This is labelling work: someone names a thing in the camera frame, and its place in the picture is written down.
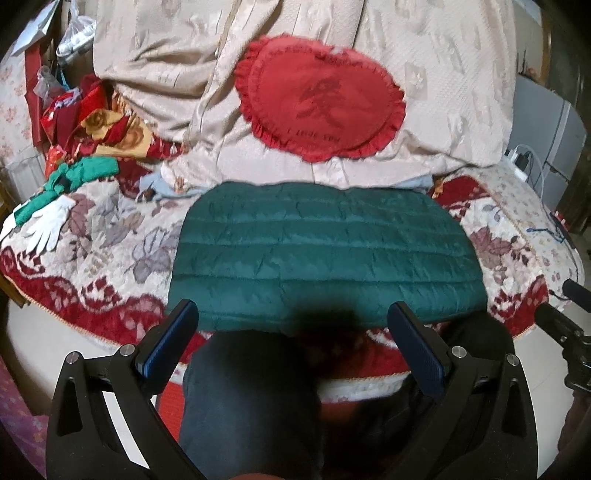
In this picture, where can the leaf patterned bed cover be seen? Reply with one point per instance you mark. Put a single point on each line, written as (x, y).
(106, 263)

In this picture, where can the white refrigerator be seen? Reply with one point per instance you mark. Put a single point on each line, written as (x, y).
(549, 129)

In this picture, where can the bright green cloth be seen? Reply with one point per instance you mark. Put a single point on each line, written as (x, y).
(87, 170)

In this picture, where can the green quilted down jacket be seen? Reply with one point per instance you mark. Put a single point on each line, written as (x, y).
(323, 249)

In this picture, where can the red and gold floral cloth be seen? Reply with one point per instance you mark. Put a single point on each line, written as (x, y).
(106, 129)

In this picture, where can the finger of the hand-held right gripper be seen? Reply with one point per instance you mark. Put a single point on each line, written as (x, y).
(558, 323)
(577, 290)

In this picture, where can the cream patterned bedspread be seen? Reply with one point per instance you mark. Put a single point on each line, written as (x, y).
(175, 55)

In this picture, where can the red ruffled cushion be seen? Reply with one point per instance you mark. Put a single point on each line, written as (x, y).
(318, 101)

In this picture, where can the clear plastic bag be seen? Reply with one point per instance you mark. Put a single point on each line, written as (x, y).
(76, 39)

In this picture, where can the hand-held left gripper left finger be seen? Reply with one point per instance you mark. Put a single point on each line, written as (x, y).
(168, 339)

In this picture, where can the white power strip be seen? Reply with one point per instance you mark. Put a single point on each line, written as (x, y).
(518, 161)

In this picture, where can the white glove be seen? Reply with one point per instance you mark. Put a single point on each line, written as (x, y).
(44, 228)

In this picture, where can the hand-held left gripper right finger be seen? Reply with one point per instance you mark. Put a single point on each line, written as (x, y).
(418, 350)

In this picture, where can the light blue cloth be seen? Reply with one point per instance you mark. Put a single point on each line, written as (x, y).
(159, 184)

